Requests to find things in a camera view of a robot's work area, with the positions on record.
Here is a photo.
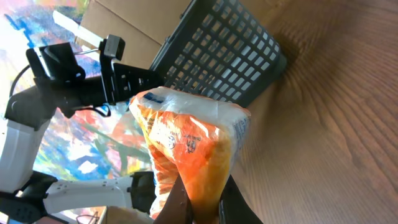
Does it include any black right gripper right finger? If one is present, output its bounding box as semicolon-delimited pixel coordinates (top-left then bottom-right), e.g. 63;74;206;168
218;176;263;224

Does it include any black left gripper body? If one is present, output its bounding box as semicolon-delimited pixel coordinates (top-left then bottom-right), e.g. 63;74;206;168
100;61;164;105

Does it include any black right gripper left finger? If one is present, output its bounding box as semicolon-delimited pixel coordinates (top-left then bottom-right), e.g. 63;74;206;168
153;176;193;224

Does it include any small orange packet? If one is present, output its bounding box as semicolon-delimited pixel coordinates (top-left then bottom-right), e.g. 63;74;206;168
129;87;251;223

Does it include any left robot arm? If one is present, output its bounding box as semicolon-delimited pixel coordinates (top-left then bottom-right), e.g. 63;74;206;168
1;39;162;223

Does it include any brown cardboard box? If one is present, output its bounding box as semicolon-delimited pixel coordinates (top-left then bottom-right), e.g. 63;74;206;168
81;0;190;69

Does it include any colourful painted cloth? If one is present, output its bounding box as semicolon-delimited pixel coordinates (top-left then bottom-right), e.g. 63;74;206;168
1;1;150;180

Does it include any grey plastic mesh basket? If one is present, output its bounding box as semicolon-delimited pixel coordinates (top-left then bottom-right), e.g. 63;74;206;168
150;0;287;108

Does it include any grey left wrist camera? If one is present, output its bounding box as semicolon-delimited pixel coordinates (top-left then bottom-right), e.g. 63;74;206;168
99;34;126;61

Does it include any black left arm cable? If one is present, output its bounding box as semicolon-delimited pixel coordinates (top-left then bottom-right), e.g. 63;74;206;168
8;63;32;99

